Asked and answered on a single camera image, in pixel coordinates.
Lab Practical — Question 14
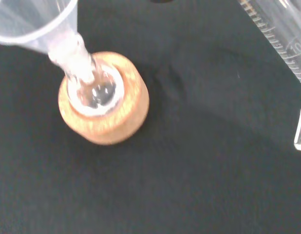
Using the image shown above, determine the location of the clear glass round-bottom flask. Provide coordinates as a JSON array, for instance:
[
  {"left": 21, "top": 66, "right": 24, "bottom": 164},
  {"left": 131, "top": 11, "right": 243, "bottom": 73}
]
[{"left": 64, "top": 55, "right": 122, "bottom": 116}]

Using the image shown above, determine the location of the cork ring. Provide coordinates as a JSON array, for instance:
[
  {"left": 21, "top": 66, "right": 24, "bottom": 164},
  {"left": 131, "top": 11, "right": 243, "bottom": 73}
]
[{"left": 57, "top": 51, "right": 151, "bottom": 146}]

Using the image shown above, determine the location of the clear plastic funnel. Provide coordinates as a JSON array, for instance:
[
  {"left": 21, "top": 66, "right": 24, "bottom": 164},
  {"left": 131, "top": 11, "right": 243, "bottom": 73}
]
[{"left": 0, "top": 0, "right": 97, "bottom": 85}]

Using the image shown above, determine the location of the black table cloth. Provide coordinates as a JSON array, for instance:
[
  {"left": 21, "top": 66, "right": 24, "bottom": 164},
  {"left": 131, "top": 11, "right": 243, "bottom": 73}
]
[{"left": 0, "top": 0, "right": 301, "bottom": 234}]

